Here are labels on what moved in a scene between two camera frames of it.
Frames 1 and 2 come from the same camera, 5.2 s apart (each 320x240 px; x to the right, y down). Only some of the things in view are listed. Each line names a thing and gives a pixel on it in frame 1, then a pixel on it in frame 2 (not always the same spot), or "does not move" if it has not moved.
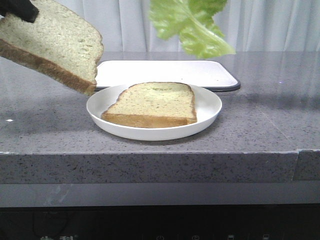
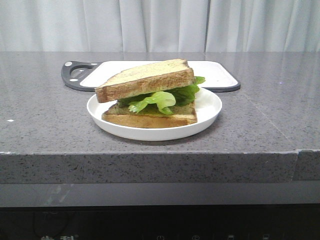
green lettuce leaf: (193, 21) -> (164, 100)
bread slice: (152, 104) does not move
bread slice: (59, 41) -> (159, 77)
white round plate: (208, 106) does not move
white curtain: (247, 25) does not move
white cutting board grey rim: (216, 76) does not move
